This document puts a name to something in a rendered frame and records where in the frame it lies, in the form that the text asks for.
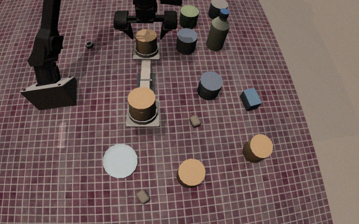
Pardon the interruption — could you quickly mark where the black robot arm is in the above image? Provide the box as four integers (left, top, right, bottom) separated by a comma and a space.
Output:
27, 0, 182, 87

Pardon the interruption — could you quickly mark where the dark grey hex nut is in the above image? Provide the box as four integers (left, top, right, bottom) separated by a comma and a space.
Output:
85, 41, 94, 49

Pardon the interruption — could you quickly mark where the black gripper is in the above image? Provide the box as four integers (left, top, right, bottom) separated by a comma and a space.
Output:
113, 2, 177, 40

